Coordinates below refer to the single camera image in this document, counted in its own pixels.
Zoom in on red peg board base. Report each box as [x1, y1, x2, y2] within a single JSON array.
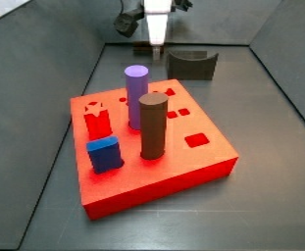
[[71, 79, 238, 220]]

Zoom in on purple cylinder peg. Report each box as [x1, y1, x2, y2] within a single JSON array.
[[125, 65, 149, 129]]

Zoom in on black curved fixture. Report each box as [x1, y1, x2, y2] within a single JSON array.
[[166, 50, 218, 80]]

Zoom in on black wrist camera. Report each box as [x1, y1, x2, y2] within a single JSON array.
[[114, 8, 145, 37]]

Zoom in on brown three prong object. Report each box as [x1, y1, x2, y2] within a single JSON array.
[[133, 41, 153, 54]]

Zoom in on blue block peg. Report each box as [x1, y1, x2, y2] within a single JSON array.
[[87, 136, 125, 174]]

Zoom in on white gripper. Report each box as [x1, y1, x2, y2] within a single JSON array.
[[143, 0, 172, 61]]

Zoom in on brown cylinder peg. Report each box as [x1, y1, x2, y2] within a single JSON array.
[[139, 92, 168, 160]]

